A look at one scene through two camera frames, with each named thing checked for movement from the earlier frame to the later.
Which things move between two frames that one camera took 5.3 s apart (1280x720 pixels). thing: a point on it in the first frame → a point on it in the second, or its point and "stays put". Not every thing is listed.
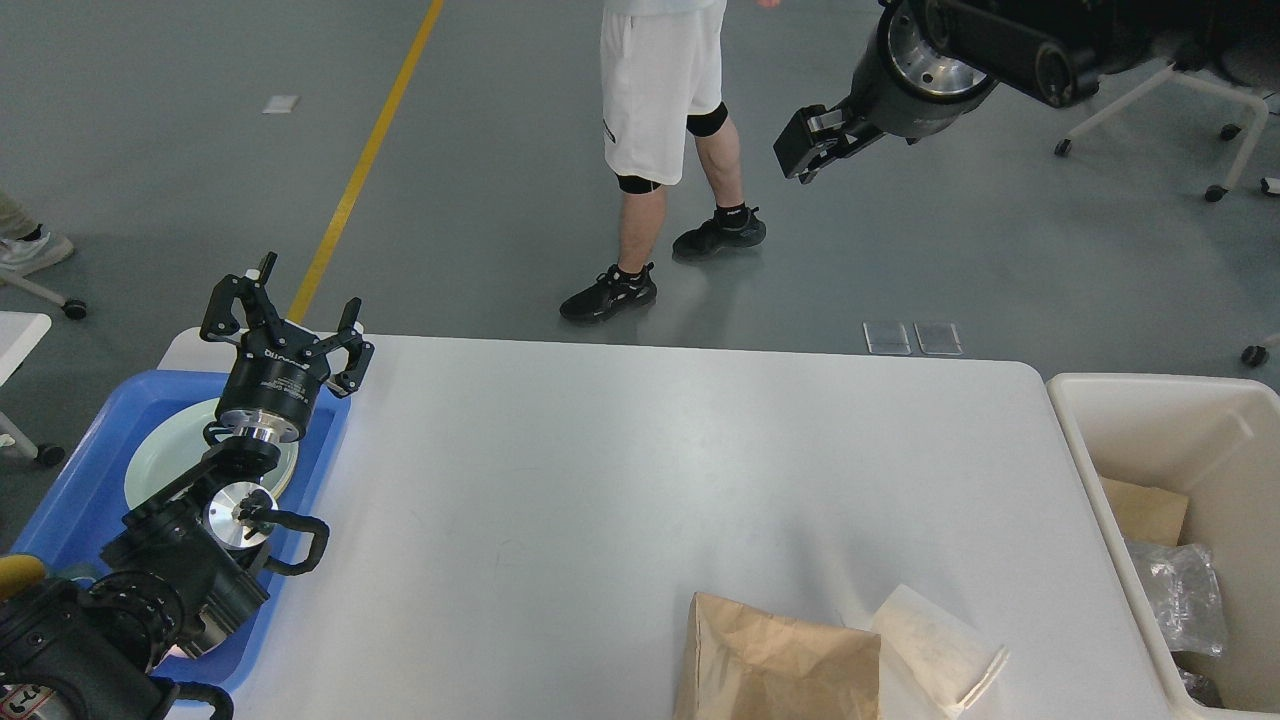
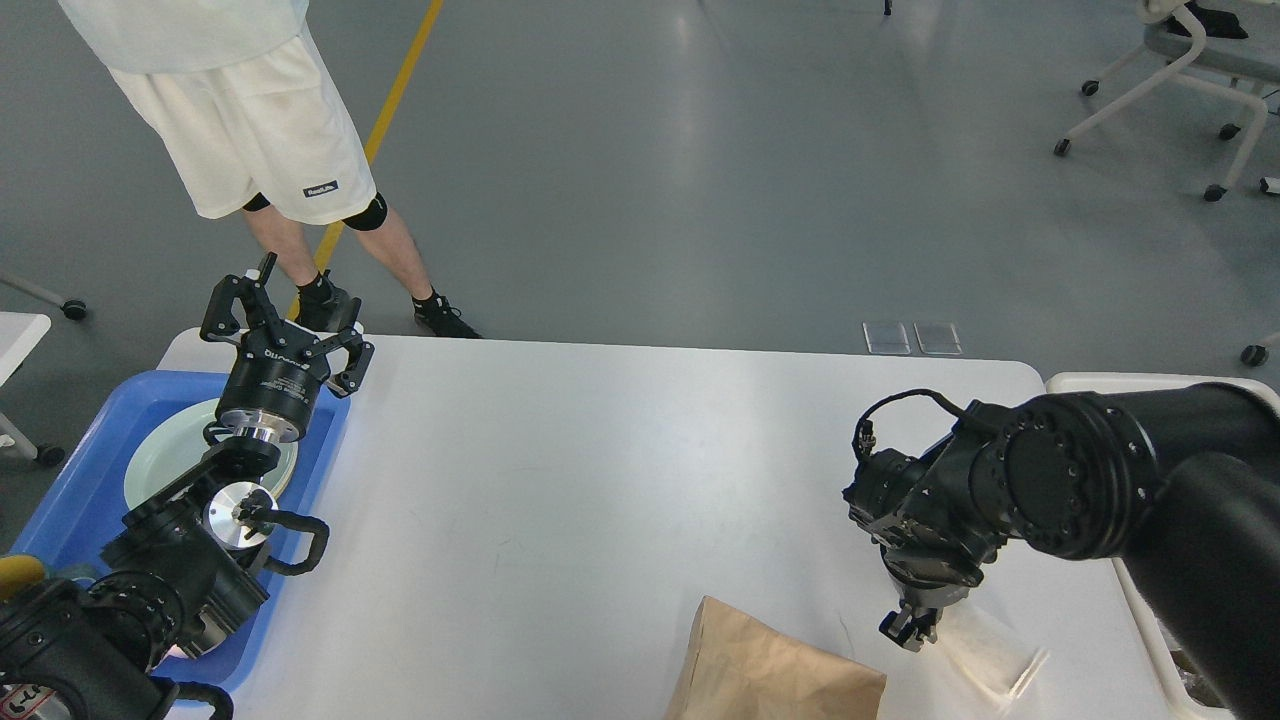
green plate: [178, 437] stays put
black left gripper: [274, 382] stays put
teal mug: [19, 573] stays put
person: [661, 64] → [244, 97]
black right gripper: [910, 86] → [932, 568]
